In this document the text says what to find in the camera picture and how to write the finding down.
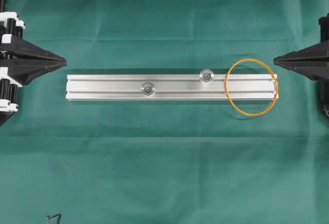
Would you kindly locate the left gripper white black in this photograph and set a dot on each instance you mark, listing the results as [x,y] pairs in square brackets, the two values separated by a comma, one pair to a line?
[16,74]

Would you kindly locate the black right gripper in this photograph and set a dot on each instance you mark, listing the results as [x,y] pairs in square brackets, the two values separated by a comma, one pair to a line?
[315,72]

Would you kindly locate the orange rubber band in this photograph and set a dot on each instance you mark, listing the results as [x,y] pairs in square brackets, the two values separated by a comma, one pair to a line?
[275,82]

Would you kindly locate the right silver shaft pulley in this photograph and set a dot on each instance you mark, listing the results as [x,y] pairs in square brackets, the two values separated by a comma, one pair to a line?
[206,76]

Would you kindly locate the silver shaft pulley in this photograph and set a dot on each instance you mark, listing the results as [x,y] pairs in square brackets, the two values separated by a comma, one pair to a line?
[148,89]
[206,76]

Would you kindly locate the left silver shaft pulley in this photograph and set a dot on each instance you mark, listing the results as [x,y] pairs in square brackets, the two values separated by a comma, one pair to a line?
[148,89]

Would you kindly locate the aluminium extrusion rail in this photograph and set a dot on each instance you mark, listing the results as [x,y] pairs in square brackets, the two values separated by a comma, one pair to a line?
[169,87]

